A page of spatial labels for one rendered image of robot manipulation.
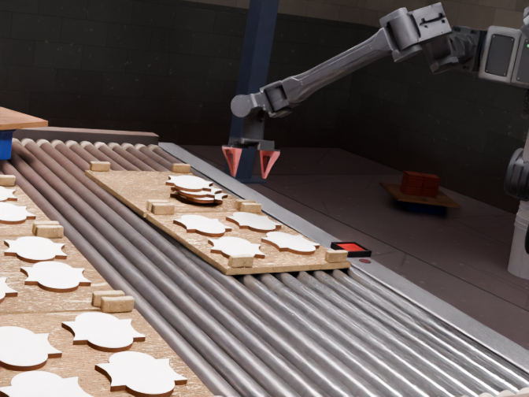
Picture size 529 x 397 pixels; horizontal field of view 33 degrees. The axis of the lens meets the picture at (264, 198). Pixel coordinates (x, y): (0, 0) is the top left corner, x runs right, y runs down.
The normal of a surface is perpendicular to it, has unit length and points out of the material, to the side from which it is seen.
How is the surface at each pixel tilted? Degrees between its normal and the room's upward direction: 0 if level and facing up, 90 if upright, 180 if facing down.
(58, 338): 0
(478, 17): 90
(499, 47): 90
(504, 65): 90
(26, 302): 0
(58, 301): 0
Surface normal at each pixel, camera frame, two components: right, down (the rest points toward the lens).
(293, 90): -0.54, 0.11
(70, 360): 0.15, -0.96
